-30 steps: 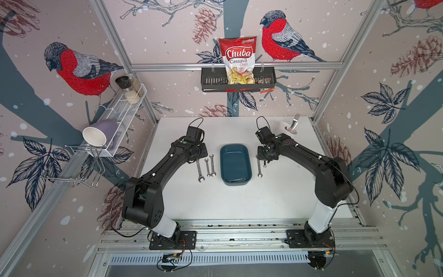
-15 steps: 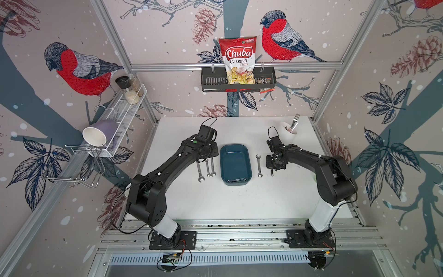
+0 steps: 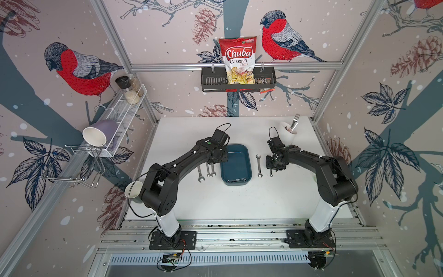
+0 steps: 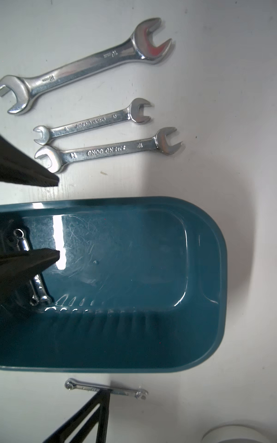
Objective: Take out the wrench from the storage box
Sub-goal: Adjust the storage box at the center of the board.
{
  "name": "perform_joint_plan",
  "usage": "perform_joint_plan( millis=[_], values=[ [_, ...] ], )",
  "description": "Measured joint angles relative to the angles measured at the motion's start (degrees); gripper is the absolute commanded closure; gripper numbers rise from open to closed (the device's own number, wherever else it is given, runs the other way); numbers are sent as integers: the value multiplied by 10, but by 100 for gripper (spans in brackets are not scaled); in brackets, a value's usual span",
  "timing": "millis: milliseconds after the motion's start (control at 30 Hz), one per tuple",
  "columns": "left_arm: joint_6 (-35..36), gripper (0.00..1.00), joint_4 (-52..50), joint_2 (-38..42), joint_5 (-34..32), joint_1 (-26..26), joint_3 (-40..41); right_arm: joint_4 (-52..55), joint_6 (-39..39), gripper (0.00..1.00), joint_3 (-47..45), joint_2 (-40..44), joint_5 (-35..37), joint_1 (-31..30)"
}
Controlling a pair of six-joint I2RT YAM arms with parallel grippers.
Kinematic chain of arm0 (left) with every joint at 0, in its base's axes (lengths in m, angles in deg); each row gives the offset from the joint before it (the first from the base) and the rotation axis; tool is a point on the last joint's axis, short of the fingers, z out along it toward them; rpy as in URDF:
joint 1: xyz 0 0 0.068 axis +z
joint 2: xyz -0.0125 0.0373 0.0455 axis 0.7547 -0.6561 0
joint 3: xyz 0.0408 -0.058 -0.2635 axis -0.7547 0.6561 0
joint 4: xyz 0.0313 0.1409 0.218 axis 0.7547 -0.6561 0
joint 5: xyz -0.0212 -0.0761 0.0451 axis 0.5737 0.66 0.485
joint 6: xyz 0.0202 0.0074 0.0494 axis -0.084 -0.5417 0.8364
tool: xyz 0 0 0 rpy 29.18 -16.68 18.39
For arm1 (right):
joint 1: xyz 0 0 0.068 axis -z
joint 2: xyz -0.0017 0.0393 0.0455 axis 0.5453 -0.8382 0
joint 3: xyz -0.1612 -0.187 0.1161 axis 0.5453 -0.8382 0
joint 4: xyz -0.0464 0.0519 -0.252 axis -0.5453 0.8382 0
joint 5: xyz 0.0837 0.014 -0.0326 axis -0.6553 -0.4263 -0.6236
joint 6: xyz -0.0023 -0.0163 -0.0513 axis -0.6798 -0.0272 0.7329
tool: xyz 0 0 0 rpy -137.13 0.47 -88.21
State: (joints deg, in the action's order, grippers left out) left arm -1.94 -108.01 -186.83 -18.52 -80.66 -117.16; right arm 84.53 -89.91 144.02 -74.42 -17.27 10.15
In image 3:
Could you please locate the medium silver wrench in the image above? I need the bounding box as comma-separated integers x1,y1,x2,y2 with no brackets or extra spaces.
256,154,263,178

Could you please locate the teal plastic storage box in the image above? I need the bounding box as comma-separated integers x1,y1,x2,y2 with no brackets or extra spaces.
220,144,252,187

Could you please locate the large silver wrench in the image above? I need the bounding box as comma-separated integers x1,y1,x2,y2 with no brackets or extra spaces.
197,165,205,182

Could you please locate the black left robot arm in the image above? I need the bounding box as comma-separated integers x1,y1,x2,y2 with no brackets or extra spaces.
139,135,229,244

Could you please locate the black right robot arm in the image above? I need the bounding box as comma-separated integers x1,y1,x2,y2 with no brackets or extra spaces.
266,137,358,246

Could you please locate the white cutlery cup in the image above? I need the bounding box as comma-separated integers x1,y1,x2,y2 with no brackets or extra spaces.
278,122,297,145

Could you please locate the silver fork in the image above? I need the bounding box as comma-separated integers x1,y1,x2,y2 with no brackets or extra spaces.
287,113,300,133

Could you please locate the red Chuba chips bag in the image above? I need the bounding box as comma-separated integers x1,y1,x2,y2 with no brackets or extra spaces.
219,36,257,85

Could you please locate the small circuit board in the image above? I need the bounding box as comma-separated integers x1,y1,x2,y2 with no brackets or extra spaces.
162,253,182,263

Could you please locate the black lid spice jar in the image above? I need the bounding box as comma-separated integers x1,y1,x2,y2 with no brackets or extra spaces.
115,76,140,105

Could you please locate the purple mug white inside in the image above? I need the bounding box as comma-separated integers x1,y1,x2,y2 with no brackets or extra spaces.
82,120,118,147

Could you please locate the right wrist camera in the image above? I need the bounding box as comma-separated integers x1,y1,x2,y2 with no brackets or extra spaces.
267,136,285,153

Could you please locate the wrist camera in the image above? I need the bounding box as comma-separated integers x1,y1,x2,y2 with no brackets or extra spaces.
267,136,285,153
212,129,230,146

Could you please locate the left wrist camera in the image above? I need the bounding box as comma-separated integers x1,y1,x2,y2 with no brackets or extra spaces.
212,129,230,146

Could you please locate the black wire wall basket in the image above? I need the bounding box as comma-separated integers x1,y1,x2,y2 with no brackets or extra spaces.
201,67,276,92

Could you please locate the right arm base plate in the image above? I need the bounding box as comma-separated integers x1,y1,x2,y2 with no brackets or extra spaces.
283,229,336,249

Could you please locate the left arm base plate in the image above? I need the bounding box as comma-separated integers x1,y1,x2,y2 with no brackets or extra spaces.
149,230,197,250

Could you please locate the white wire wall shelf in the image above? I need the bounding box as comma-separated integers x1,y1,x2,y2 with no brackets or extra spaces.
88,84,147,158

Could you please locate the metal wire cup rack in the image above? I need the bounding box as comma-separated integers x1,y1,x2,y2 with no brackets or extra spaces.
40,144,106,189

